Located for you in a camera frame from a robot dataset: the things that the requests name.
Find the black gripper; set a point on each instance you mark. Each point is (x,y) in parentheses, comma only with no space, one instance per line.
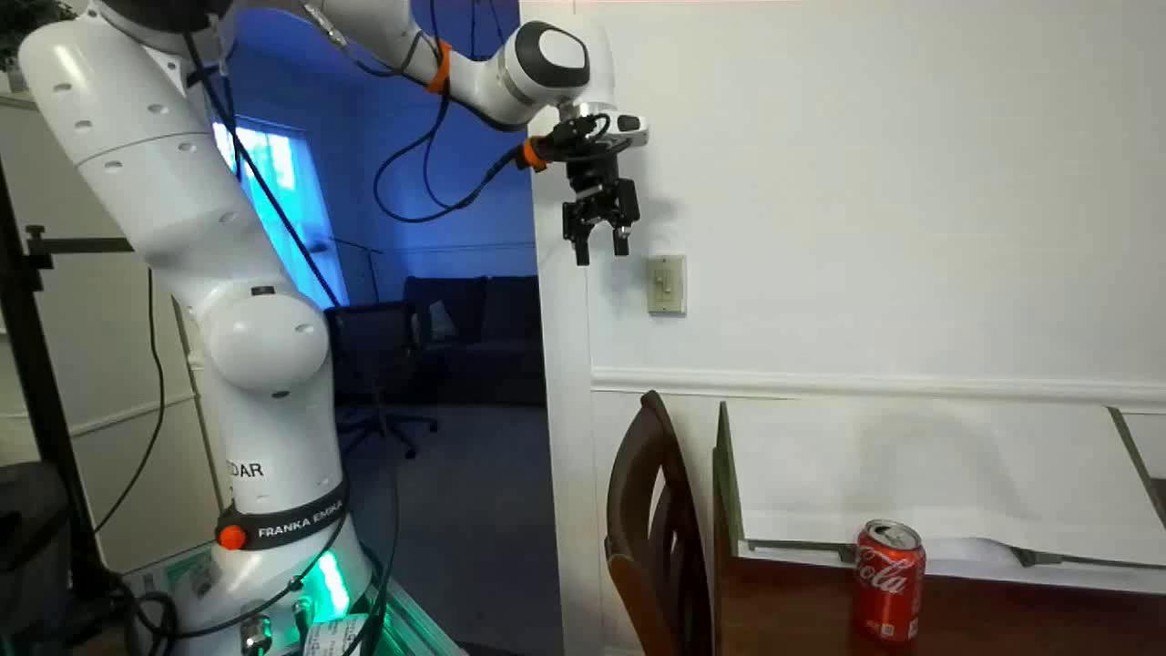
(598,185)

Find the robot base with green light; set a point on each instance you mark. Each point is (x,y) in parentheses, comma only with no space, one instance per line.
(304,608)

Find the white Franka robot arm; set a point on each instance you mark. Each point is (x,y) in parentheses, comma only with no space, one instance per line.
(148,157)

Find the dark sofa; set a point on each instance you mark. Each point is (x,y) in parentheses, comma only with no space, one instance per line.
(485,341)

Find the black office chair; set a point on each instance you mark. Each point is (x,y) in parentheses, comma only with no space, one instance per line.
(377,365)

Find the dark wooden dining chair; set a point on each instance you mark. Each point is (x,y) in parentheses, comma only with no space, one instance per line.
(651,533)

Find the bright blue-lit window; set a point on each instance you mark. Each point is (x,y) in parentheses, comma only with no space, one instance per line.
(277,185)

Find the red Coca-Cola can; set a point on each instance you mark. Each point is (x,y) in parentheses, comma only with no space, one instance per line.
(891,580)

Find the dark wooden dining table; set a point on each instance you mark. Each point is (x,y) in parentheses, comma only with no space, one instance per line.
(970,622)

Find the beige wall light switch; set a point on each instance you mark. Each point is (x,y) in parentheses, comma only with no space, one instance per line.
(665,286)

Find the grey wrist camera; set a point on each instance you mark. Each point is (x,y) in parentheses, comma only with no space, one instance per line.
(606,124)

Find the black camera stand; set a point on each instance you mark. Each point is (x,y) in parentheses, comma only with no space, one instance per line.
(38,365)

